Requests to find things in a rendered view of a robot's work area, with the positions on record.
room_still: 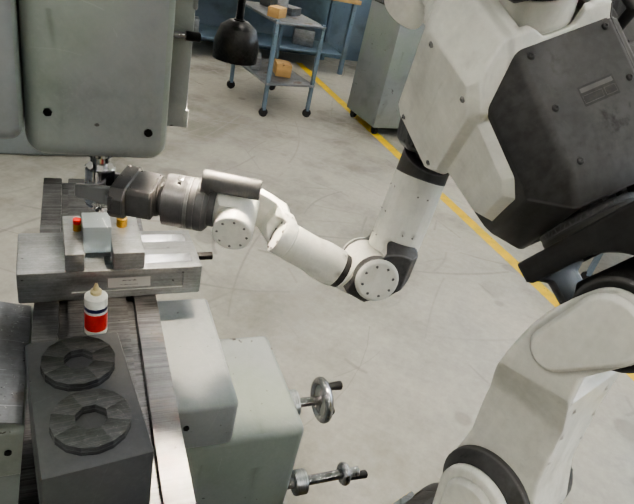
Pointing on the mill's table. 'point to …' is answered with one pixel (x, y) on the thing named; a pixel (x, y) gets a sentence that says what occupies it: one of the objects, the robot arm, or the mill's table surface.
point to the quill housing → (96, 75)
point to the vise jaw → (126, 245)
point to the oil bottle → (95, 311)
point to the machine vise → (102, 266)
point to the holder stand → (87, 423)
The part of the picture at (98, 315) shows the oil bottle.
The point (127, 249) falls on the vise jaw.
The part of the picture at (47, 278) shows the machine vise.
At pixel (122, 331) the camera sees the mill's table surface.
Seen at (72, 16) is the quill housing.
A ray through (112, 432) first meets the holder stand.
